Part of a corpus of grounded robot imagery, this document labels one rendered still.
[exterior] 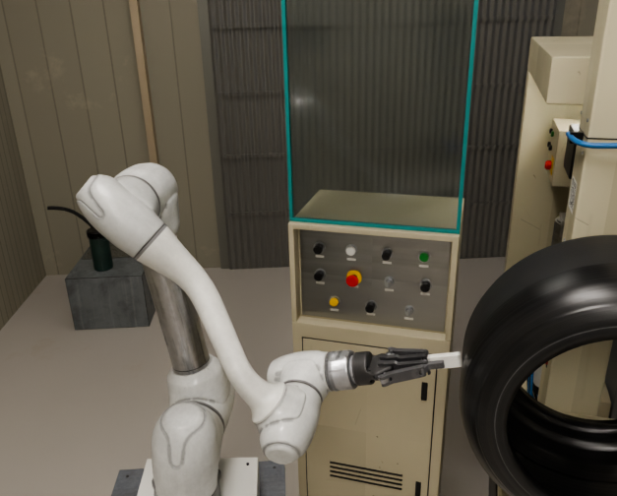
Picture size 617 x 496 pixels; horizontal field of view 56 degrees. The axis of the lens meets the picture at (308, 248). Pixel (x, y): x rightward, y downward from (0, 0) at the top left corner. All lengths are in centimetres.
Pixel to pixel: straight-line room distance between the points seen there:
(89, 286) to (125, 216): 272
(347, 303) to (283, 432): 90
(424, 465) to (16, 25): 378
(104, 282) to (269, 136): 155
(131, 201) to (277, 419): 54
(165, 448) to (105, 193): 61
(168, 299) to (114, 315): 254
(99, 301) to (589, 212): 318
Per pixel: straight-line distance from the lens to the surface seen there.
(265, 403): 124
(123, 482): 192
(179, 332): 153
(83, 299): 402
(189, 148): 446
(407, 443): 226
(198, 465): 148
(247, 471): 172
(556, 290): 114
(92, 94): 453
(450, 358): 129
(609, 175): 142
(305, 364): 134
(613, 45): 137
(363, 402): 218
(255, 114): 432
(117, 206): 126
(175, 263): 128
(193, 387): 158
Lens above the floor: 193
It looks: 23 degrees down
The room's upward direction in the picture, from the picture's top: 2 degrees counter-clockwise
